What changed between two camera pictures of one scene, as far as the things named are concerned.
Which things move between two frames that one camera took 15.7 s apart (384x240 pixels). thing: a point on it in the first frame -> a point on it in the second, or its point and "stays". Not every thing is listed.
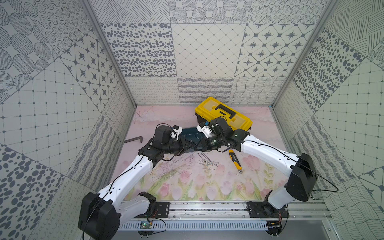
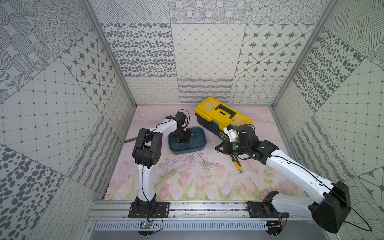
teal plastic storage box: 193,137 stays
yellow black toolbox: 210,108 stays
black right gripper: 205,147 -> 226,145
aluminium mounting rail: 228,211 stays
